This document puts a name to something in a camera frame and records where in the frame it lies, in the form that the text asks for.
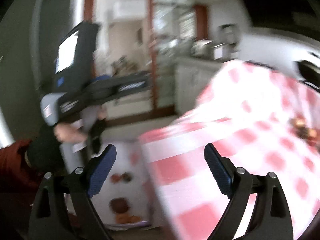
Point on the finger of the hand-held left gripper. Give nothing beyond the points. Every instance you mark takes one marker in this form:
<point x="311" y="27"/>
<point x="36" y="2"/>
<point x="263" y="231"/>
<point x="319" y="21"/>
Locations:
<point x="132" y="87"/>

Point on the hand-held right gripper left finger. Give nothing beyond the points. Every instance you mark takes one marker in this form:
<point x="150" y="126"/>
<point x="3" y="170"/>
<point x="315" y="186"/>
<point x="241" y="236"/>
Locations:
<point x="102" y="170"/>

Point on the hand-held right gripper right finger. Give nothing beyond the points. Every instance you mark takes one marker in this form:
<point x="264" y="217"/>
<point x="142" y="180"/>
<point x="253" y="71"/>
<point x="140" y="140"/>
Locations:
<point x="218" y="172"/>

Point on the white box with purple rim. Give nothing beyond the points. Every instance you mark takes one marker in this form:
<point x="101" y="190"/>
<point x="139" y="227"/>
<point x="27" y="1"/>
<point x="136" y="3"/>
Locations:
<point x="105" y="205"/>

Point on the maroon smooth passion fruit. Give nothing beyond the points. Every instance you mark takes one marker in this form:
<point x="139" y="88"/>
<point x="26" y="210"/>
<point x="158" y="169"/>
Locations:
<point x="119" y="205"/>

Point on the person's left hand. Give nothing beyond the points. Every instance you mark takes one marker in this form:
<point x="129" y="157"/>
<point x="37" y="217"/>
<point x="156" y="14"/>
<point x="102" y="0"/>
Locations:
<point x="68" y="133"/>

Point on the red white checked plastic tablecloth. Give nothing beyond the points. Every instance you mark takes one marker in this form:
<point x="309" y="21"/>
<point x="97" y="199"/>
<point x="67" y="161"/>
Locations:
<point x="225" y="120"/>

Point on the white kitchen cabinet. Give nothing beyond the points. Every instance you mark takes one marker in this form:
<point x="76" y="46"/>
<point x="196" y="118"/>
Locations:
<point x="190" y="80"/>

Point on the wooden door frame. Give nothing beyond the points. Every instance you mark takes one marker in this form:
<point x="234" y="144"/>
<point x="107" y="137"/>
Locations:
<point x="151" y="55"/>

